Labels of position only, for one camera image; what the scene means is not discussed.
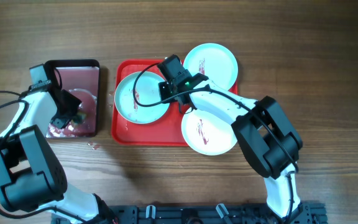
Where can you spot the mint plate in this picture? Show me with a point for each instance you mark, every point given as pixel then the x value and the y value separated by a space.
pixel 207 134
pixel 146 92
pixel 215 61

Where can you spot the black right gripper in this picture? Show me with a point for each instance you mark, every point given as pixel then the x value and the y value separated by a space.
pixel 163 87

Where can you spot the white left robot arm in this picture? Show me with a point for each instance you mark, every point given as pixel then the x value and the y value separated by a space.
pixel 32 179

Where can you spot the black water basin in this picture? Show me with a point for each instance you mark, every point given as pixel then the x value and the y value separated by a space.
pixel 82 79

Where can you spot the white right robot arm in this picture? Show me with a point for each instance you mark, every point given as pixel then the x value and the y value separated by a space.
pixel 267 139

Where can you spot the red plastic tray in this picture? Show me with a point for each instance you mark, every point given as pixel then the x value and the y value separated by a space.
pixel 165 131

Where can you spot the green cleaning sponge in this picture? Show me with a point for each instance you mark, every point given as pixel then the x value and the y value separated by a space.
pixel 79 118

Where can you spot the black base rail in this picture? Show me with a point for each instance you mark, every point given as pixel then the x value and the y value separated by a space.
pixel 259 213

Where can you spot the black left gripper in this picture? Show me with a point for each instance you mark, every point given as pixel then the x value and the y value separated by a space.
pixel 73 102

